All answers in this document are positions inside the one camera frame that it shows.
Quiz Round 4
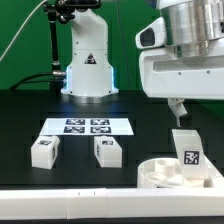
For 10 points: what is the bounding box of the white marker sheet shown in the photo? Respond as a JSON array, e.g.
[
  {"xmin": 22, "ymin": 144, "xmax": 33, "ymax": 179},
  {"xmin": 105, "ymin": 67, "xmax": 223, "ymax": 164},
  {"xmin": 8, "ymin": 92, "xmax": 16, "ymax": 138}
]
[{"xmin": 40, "ymin": 118, "xmax": 133, "ymax": 136}]

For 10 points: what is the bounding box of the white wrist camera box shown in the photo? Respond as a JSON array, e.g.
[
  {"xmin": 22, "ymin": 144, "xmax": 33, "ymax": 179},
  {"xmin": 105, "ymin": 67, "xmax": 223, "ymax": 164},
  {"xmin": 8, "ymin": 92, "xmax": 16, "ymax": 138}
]
[{"xmin": 135, "ymin": 17, "xmax": 166, "ymax": 49}]

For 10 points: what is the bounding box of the black cable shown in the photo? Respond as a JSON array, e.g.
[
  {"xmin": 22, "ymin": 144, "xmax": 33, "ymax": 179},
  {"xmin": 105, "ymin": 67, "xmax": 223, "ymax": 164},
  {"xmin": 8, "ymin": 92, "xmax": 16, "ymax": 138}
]
[{"xmin": 8, "ymin": 72, "xmax": 67, "ymax": 91}]

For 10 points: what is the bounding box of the white cable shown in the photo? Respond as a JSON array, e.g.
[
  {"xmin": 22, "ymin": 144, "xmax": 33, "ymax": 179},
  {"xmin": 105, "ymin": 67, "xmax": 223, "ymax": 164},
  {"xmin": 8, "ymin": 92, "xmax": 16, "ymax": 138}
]
[{"xmin": 0, "ymin": 0, "xmax": 48, "ymax": 63}]

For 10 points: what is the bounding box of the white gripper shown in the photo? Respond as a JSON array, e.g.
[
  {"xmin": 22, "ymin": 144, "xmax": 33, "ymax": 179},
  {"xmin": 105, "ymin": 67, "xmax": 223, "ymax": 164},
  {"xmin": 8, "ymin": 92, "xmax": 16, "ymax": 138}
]
[{"xmin": 139, "ymin": 46, "xmax": 224, "ymax": 127}]

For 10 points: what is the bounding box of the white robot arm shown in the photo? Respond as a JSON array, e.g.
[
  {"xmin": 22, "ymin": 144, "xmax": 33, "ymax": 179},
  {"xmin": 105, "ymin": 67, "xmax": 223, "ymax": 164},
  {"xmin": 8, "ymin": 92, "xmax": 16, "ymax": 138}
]
[{"xmin": 62, "ymin": 0, "xmax": 224, "ymax": 126}]

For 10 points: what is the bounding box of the white L-shaped fence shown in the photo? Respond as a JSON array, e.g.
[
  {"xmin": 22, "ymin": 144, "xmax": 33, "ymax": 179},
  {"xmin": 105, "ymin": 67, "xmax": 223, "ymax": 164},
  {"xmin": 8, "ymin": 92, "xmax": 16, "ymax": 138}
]
[{"xmin": 0, "ymin": 162, "xmax": 224, "ymax": 220}]

